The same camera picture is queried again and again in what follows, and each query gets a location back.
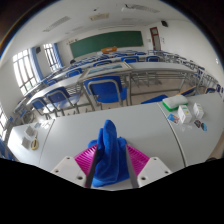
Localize green chalkboard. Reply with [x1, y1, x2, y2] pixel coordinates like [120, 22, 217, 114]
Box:
[69, 30, 145, 59]

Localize blue patterned card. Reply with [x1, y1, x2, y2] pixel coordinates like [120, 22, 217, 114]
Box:
[167, 113, 181, 125]

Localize group of blue chairs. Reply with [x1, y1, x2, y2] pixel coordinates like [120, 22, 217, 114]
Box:
[9, 49, 224, 119]

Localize brown door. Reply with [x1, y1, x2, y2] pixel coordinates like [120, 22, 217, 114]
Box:
[149, 26, 162, 52]

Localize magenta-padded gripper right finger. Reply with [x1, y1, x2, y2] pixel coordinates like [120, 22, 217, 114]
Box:
[124, 143, 173, 190]

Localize orange lectern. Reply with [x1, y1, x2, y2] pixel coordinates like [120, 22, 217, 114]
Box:
[100, 46, 119, 55]

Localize group of ceiling lights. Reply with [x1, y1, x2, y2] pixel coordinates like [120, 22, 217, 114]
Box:
[42, 3, 162, 33]

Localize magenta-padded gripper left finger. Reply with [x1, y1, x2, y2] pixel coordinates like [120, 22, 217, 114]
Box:
[50, 143, 100, 190]

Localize green and white box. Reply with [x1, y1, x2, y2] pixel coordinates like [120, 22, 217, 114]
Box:
[161, 94, 190, 112]

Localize grey-framed flat panel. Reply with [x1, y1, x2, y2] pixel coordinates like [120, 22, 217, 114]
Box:
[78, 61, 134, 80]

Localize large window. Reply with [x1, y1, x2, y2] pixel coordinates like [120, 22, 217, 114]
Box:
[12, 48, 39, 96]

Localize narrow window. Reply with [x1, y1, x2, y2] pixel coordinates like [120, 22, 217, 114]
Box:
[43, 42, 61, 72]

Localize small white box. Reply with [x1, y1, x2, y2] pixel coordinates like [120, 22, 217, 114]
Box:
[177, 105, 194, 125]
[192, 102, 205, 120]
[24, 124, 39, 137]
[20, 136, 32, 150]

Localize blue towel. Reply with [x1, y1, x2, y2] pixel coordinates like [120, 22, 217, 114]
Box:
[87, 119, 131, 188]

